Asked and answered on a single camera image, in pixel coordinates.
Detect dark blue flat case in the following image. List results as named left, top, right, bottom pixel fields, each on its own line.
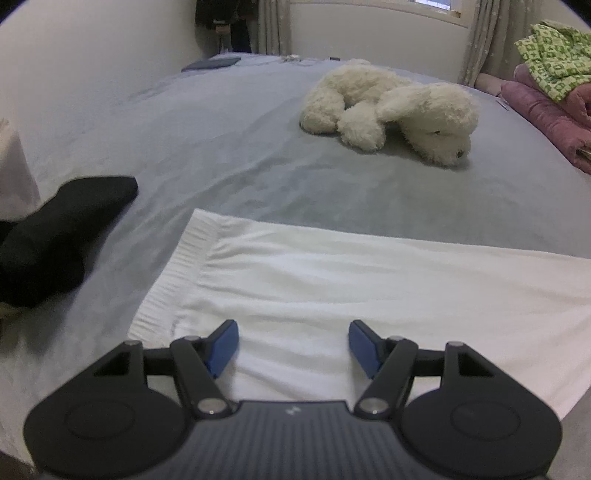
left=181, top=56, right=242, bottom=73

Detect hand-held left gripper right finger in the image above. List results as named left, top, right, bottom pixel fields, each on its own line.
left=348, top=319, right=502, bottom=419

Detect pink quilt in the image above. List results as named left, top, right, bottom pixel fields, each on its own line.
left=501, top=64, right=591, bottom=175

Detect black folded garment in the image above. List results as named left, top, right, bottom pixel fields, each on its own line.
left=0, top=175, right=140, bottom=309

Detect bed with grey sheet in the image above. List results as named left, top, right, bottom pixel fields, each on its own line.
left=0, top=51, right=591, bottom=480

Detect dark hanging clothes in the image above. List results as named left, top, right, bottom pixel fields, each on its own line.
left=193, top=0, right=260, bottom=54

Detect window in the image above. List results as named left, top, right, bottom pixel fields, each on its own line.
left=405, top=0, right=463, bottom=20

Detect white knit sweater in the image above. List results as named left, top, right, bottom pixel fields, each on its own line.
left=126, top=208, right=591, bottom=424

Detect pink bolster pillow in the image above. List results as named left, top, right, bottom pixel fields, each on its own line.
left=475, top=72, right=507, bottom=98

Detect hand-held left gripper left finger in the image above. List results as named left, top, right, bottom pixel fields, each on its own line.
left=90, top=319, right=241, bottom=419

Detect green patterned cloth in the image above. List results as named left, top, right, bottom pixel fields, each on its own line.
left=514, top=20, right=591, bottom=103

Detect white cable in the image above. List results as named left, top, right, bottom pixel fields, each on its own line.
left=279, top=54, right=343, bottom=64

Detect grey wide curtain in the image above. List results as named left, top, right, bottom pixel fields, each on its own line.
left=459, top=0, right=539, bottom=89

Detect white plush dog toy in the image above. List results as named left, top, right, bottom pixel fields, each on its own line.
left=298, top=58, right=480, bottom=167

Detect grey narrow curtain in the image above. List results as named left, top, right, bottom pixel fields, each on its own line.
left=257, top=0, right=294, bottom=56

